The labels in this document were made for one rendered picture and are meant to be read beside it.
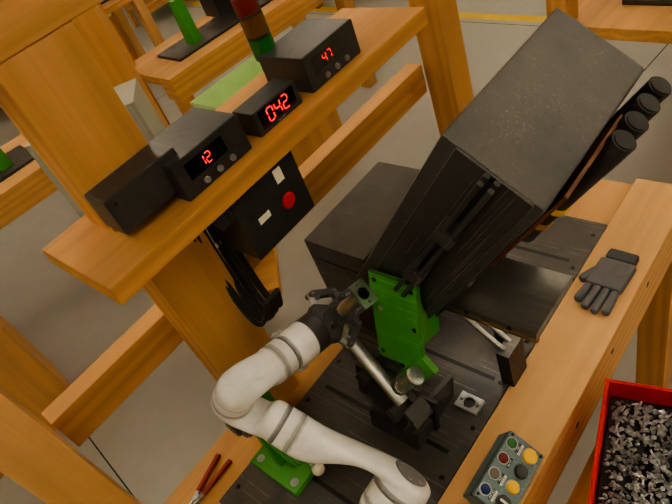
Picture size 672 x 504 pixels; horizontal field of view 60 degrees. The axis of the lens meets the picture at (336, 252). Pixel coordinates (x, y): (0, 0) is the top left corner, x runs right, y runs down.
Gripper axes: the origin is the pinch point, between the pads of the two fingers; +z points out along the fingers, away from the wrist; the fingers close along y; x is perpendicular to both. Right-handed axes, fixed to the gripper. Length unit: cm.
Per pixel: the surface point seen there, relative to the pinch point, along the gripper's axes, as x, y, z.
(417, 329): -6.4, -11.6, 2.9
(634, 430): -14, -54, 25
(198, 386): 185, 10, 25
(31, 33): -22, 58, -32
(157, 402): 198, 16, 9
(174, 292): 12.1, 22.4, -24.1
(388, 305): -3.8, -4.8, 2.9
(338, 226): 8.0, 15.1, 14.2
